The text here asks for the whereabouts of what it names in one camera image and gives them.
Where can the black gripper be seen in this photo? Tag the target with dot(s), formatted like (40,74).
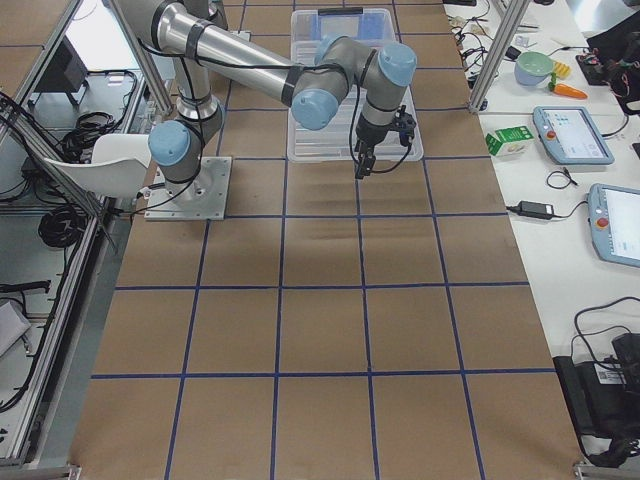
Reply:
(370,134)

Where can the clear plastic box lid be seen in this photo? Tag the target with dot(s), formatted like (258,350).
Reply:
(331,143)

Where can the clear plastic storage box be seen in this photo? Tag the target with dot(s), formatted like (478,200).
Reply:
(300,21)

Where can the green white carton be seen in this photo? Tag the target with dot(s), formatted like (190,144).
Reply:
(509,141)

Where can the black power brick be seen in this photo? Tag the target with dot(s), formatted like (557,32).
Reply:
(536,210)

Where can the green bowl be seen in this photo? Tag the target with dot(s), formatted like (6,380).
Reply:
(531,68)

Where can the toy carrot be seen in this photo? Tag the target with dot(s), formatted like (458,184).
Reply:
(569,92)

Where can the blue teach pendant far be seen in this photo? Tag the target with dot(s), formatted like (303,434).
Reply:
(570,136)

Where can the blue teach pendant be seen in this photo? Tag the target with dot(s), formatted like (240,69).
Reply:
(614,223)
(570,136)

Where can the white chair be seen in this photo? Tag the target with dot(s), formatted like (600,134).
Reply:
(118,167)

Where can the blue teach pendant near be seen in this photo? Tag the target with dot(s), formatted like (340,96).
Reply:
(614,223)

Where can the black box latch handle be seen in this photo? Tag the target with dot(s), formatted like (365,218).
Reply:
(340,11)

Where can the aluminium frame post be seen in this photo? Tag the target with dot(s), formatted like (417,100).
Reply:
(504,34)

